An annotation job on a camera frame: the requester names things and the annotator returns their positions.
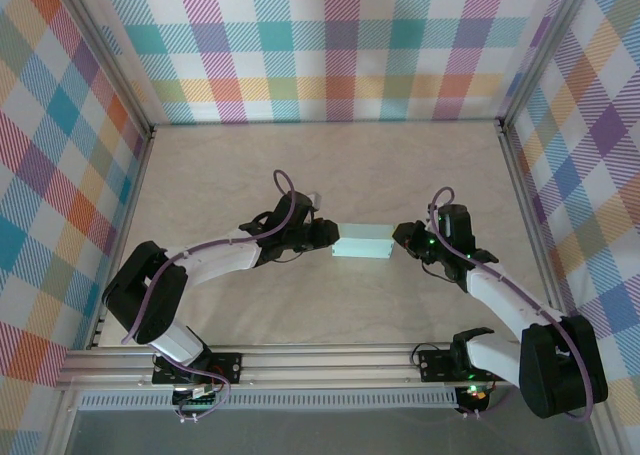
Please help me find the mint green paper box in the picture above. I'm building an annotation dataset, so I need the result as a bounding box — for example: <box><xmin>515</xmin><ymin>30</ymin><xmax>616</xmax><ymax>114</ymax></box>
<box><xmin>331</xmin><ymin>221</ymin><xmax>395</xmax><ymax>261</ymax></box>

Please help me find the aluminium side rail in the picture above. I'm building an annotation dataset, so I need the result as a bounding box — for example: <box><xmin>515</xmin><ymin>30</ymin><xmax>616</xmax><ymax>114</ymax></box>
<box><xmin>497</xmin><ymin>119</ymin><xmax>575</xmax><ymax>345</ymax></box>
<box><xmin>87</xmin><ymin>124</ymin><xmax>157</xmax><ymax>351</ymax></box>

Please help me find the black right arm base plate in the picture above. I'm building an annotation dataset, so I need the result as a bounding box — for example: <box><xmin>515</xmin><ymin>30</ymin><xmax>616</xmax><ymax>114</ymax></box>
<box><xmin>417</xmin><ymin>345</ymin><xmax>511</xmax><ymax>384</ymax></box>

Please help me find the aluminium frame rail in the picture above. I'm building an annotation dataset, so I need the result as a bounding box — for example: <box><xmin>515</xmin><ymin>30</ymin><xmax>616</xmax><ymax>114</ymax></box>
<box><xmin>54</xmin><ymin>342</ymin><xmax>606</xmax><ymax>391</ymax></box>

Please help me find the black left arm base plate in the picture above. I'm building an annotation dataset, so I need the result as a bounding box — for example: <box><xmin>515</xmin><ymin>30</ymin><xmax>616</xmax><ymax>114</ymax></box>
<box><xmin>151</xmin><ymin>350</ymin><xmax>245</xmax><ymax>387</ymax></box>

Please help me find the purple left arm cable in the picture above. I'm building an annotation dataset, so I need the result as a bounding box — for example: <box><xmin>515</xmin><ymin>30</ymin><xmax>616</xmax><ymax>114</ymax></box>
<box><xmin>121</xmin><ymin>168</ymin><xmax>299</xmax><ymax>424</ymax></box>

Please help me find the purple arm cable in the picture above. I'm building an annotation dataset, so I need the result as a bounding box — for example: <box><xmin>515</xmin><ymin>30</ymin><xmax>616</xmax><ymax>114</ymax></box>
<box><xmin>428</xmin><ymin>186</ymin><xmax>599</xmax><ymax>422</ymax></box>
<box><xmin>121</xmin><ymin>168</ymin><xmax>299</xmax><ymax>424</ymax></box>

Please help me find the slotted grey cable duct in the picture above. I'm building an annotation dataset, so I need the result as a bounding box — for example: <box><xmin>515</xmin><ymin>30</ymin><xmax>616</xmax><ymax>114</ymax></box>
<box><xmin>77</xmin><ymin>393</ymin><xmax>459</xmax><ymax>410</ymax></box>

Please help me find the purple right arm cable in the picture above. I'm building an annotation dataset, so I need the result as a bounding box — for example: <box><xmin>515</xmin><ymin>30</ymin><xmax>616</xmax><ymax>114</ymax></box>
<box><xmin>428</xmin><ymin>186</ymin><xmax>599</xmax><ymax>422</ymax></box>

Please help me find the aluminium corner post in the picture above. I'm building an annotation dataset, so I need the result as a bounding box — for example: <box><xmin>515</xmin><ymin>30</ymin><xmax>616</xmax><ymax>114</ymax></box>
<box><xmin>54</xmin><ymin>0</ymin><xmax>157</xmax><ymax>141</ymax></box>
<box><xmin>497</xmin><ymin>0</ymin><xmax>596</xmax><ymax>132</ymax></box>

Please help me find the aluminium frame leg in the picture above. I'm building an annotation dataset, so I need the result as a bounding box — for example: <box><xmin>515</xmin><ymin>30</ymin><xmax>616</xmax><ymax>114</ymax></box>
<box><xmin>582</xmin><ymin>384</ymin><xmax>620</xmax><ymax>455</ymax></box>
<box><xmin>46</xmin><ymin>389</ymin><xmax>84</xmax><ymax>455</ymax></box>

